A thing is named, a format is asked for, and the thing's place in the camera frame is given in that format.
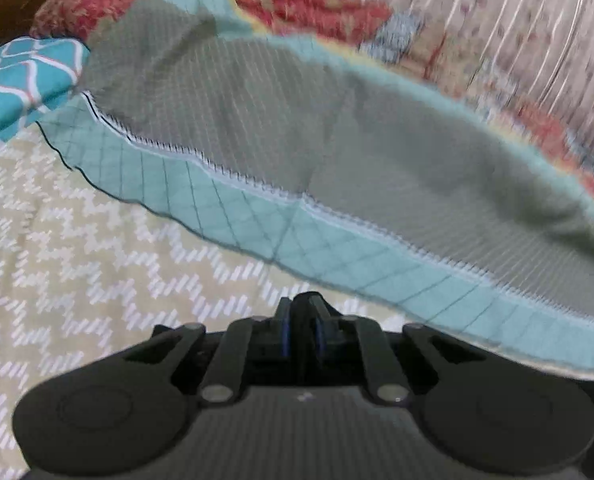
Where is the teal wavy patterned pillow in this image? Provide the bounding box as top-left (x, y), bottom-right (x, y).
top-left (0, 37), bottom-right (90, 166)

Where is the beige leaf print curtain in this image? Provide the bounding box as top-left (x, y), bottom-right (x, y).
top-left (322, 0), bottom-right (594, 161)

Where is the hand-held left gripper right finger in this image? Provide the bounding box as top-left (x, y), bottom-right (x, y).
top-left (307, 294), bottom-right (485, 406)

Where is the teal grey checked quilt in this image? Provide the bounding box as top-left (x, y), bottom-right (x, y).
top-left (36, 0), bottom-right (594, 376)

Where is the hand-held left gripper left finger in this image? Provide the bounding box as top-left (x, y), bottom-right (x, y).
top-left (124, 296), bottom-right (295, 406)

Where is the beige zigzag printed bedsheet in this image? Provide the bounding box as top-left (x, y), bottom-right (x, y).
top-left (0, 127), bottom-right (594, 480)

